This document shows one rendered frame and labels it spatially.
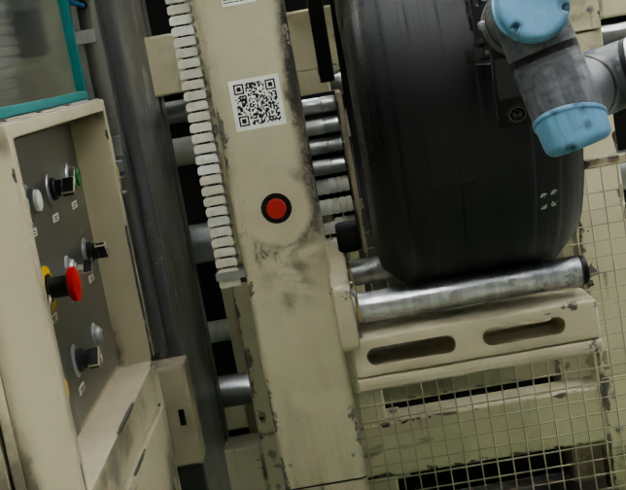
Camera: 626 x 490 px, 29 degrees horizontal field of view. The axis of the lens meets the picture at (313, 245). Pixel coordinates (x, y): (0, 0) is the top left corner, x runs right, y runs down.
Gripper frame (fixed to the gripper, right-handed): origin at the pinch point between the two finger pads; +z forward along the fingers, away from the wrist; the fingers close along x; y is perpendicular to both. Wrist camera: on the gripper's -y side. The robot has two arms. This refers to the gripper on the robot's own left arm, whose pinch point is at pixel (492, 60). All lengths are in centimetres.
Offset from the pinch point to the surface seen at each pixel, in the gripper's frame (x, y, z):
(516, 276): -0.9, -29.9, 17.6
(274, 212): 32.4, -14.8, 22.7
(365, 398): 24, -55, 86
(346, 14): 17.4, 10.3, 7.8
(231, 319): 49, -37, 102
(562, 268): -7.6, -29.9, 17.6
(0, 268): 55, -15, -46
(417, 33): 8.8, 5.4, 2.0
